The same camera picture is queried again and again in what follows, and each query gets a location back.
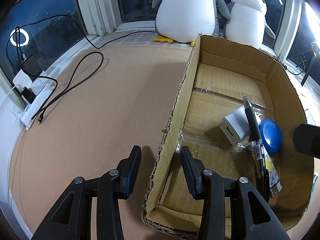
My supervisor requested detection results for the blue round case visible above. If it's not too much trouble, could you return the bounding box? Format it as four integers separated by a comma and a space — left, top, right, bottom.
259, 119, 283, 154

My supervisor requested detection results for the patterned white lighter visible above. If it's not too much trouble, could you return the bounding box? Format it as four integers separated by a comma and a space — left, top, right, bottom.
246, 136, 282, 199

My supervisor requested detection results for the black gel pen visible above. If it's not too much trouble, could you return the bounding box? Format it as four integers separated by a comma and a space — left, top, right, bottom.
243, 96, 270, 203

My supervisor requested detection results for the white USB wall charger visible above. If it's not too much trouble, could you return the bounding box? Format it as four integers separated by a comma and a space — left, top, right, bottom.
219, 106, 261, 146

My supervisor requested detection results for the cardboard box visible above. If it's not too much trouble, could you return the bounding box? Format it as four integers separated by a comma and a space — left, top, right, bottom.
142, 35, 315, 239

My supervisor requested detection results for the black tripod leg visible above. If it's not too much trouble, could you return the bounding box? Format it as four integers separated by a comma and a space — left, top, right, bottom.
300, 52, 319, 86

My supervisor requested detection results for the beige carpet mat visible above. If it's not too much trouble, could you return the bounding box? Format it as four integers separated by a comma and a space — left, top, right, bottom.
9, 43, 191, 239

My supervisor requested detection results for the white power strip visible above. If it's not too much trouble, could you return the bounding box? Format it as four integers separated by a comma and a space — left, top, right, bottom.
20, 77, 54, 130

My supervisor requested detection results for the small plush penguin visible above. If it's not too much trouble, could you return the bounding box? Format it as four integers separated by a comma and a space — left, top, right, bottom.
225, 0, 276, 49

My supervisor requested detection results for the white charger brick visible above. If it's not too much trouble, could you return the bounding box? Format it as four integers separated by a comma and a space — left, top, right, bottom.
13, 70, 33, 91

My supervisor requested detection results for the black charger brick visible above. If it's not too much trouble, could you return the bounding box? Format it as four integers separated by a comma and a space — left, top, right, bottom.
22, 54, 42, 80

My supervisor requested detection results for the large plush penguin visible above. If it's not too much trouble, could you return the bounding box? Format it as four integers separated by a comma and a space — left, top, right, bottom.
152, 0, 231, 46

